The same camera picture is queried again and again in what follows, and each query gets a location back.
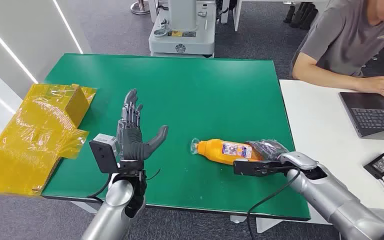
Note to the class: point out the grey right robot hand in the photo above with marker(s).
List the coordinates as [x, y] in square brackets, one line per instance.
[268, 148]

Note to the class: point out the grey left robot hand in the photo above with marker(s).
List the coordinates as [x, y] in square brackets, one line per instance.
[130, 142]

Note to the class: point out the person's right hand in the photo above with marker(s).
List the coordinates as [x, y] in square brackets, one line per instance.
[379, 86]

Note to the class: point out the orange plastic bottle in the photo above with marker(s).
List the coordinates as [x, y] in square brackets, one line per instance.
[216, 150]

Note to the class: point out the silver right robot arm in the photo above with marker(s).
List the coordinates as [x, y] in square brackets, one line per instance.
[331, 195]

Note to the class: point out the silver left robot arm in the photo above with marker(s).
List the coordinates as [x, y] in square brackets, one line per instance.
[116, 208]

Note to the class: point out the dark grey laptop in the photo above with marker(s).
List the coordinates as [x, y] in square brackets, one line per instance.
[374, 117]

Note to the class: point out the white table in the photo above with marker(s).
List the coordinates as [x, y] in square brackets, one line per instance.
[324, 132]

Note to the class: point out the person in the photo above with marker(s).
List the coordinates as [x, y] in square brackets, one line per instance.
[341, 36]

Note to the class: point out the green topped table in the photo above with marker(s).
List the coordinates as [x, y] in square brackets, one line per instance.
[192, 99]

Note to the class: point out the black power adapter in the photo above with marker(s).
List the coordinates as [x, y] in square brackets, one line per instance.
[382, 164]

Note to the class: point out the yellow taped cardboard box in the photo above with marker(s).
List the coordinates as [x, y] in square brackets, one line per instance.
[29, 132]

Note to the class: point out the black chair legs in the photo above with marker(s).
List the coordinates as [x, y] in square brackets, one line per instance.
[301, 15]

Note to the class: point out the grey machine base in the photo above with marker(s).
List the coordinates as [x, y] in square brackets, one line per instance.
[182, 39]

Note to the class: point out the chrome stand base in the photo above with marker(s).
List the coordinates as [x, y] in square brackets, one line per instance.
[140, 7]

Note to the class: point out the white desk legs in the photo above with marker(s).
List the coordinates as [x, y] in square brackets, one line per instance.
[236, 13]

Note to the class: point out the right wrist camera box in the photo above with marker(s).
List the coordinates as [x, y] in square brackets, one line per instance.
[255, 168]

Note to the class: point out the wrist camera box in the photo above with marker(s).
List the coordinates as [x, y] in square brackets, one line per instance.
[255, 168]
[103, 152]

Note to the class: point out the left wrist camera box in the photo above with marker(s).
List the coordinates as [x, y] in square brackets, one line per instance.
[103, 152]

